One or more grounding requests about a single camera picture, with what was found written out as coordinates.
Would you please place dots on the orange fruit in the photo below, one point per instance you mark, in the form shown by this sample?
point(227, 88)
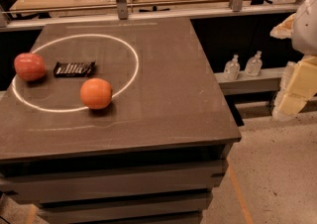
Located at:
point(96, 93)

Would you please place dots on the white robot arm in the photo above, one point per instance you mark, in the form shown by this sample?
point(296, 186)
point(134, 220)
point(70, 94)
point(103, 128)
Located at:
point(304, 30)

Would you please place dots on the clear sanitizer bottle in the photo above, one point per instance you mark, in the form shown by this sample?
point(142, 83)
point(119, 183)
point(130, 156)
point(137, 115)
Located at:
point(254, 64)
point(232, 68)

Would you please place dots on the red apple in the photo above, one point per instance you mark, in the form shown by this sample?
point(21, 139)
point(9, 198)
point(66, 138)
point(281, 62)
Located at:
point(30, 67)

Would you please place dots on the black snack bar wrapper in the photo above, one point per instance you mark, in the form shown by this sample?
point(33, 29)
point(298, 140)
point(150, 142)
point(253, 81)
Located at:
point(73, 69)

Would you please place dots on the clear sanitizer bottle right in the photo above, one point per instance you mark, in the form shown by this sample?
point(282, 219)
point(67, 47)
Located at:
point(254, 64)

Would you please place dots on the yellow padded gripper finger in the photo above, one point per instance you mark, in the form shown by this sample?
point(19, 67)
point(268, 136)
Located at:
point(298, 85)
point(284, 29)

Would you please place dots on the clear sanitizer bottle left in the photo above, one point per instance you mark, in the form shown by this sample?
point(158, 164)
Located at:
point(232, 68)

